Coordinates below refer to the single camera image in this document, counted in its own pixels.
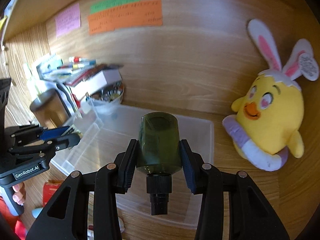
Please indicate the red packet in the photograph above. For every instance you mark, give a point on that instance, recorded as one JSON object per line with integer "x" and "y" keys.
{"x": 49, "y": 188}

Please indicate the white cardboard box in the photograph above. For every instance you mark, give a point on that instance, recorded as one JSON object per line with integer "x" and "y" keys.
{"x": 95, "y": 83}

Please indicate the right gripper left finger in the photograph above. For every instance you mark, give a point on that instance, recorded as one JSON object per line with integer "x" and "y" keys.
{"x": 65, "y": 215}

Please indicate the red white marker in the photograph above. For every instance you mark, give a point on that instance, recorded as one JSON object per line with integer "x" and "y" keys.
{"x": 77, "y": 60}

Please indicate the dark green spray bottle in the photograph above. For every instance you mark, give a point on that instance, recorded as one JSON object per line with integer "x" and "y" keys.
{"x": 159, "y": 157}

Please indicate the person left hand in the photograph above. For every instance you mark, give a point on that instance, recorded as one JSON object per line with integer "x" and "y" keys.
{"x": 19, "y": 195}

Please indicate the orange paper note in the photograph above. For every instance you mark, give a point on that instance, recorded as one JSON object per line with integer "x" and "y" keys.
{"x": 137, "y": 14}

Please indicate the brown mug with lid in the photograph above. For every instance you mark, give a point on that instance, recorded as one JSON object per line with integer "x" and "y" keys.
{"x": 49, "y": 109}

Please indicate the pink paper note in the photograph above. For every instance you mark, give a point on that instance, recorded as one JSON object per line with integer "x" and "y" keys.
{"x": 68, "y": 20}

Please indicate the yellow chick plush toy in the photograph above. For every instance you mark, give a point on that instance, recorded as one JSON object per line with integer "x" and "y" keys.
{"x": 265, "y": 125}

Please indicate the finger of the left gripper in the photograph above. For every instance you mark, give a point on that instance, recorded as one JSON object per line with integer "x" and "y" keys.
{"x": 64, "y": 141}
{"x": 53, "y": 133}

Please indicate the green paper note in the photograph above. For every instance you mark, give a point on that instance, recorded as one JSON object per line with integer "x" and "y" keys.
{"x": 107, "y": 4}

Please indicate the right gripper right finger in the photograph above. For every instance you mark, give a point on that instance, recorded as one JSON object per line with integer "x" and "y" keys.
{"x": 251, "y": 216}

